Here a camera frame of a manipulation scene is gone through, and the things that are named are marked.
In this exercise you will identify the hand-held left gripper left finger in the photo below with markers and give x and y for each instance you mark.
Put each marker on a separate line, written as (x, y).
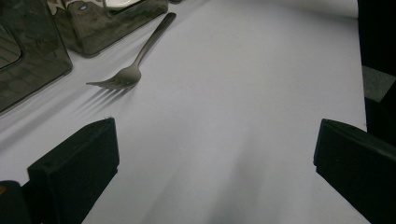
(74, 174)

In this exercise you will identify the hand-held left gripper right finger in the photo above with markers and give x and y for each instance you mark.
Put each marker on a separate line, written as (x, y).
(358, 168)

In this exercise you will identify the metal fork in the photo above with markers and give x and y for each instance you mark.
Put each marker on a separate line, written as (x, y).
(127, 76)

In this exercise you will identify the smoky clear plastic bin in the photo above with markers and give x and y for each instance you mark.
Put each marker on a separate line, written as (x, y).
(37, 56)
(102, 31)

